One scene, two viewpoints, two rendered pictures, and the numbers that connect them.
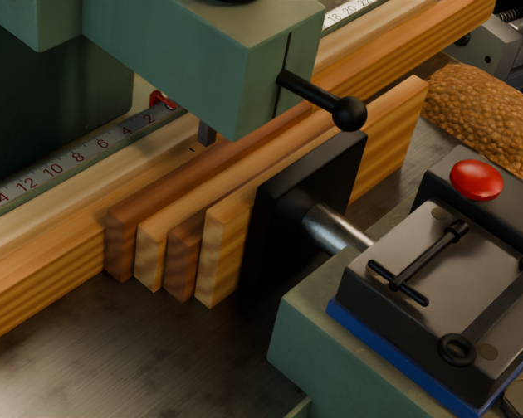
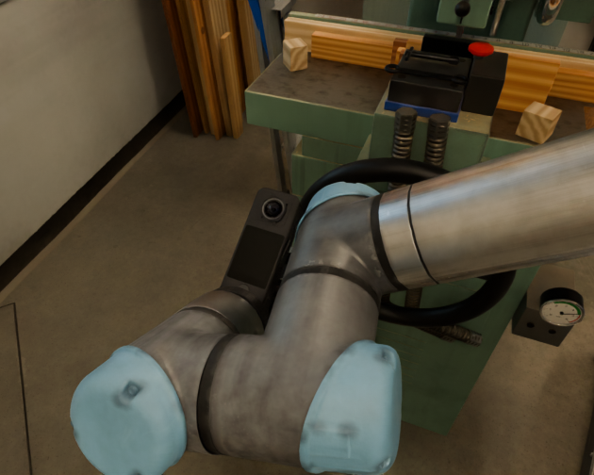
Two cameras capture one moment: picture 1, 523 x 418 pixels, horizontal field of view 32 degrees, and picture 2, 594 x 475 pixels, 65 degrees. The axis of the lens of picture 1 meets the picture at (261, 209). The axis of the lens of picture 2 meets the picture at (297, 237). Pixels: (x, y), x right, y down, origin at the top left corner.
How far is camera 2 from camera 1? 0.63 m
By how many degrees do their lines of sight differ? 52
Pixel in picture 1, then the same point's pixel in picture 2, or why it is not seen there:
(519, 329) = (421, 81)
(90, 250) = (386, 53)
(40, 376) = (339, 72)
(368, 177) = (506, 97)
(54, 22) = not seen: outside the picture
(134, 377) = (355, 85)
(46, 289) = (366, 57)
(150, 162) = not seen: hidden behind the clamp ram
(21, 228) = (372, 32)
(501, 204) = (483, 64)
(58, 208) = (387, 34)
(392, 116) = (524, 64)
